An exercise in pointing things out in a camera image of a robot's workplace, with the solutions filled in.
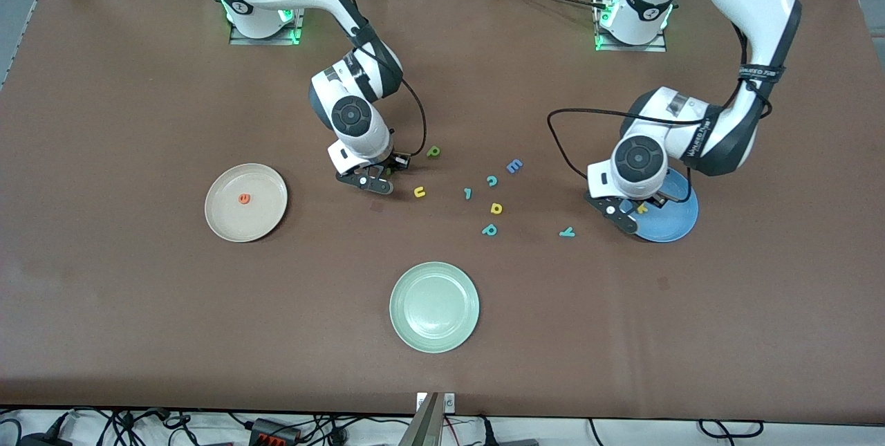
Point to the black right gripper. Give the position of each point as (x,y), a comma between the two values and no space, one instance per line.
(391,162)

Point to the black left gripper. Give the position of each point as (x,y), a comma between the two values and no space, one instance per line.
(662,195)

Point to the green foam letter p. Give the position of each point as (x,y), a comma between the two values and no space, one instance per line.
(433,149)

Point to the teal foam letter y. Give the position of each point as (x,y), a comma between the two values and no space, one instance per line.
(567,232)

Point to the blue plate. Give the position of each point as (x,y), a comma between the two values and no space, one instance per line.
(674,221)

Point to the teal foam letter p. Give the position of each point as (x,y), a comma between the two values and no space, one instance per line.
(489,231)

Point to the blue foam letter E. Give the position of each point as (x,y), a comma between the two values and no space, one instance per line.
(514,166)

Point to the pale green plate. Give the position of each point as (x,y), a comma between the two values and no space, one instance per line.
(434,308)

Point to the beige brown plate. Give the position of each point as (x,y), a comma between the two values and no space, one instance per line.
(246,218)

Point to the orange black power connector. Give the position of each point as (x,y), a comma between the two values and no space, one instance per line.
(275,431)

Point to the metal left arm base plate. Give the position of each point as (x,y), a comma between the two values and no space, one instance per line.
(632,48)

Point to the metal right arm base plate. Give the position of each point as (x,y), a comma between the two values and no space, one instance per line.
(266,41)

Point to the white mount bracket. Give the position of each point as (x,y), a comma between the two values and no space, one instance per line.
(449,402)

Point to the grey camera mount bar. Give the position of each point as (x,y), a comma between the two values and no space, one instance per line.
(423,429)

